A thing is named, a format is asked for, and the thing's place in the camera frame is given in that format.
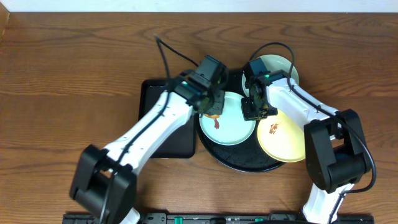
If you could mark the green and yellow sponge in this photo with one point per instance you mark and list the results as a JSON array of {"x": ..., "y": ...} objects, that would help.
[{"x": 212, "y": 116}]

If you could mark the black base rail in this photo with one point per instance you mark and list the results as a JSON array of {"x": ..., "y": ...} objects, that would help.
[{"x": 162, "y": 218}]

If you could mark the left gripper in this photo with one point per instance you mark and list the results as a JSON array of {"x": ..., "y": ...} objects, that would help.
[{"x": 216, "y": 106}]

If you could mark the yellow plate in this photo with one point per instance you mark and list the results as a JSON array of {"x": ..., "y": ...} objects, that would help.
[{"x": 281, "y": 139}]

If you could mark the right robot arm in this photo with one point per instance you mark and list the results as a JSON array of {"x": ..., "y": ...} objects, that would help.
[{"x": 337, "y": 158}]

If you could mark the black rectangular tray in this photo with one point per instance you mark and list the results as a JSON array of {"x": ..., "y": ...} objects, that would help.
[{"x": 181, "y": 143}]

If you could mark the black round tray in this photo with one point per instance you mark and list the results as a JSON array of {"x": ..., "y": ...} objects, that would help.
[{"x": 247, "y": 156}]

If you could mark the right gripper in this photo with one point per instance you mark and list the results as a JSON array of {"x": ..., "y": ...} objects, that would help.
[{"x": 249, "y": 116}]

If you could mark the light blue plate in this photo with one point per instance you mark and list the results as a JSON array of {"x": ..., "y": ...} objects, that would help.
[
  {"x": 272, "y": 63},
  {"x": 230, "y": 128}
]

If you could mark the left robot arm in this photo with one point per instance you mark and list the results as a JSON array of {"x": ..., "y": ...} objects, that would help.
[{"x": 105, "y": 180}]

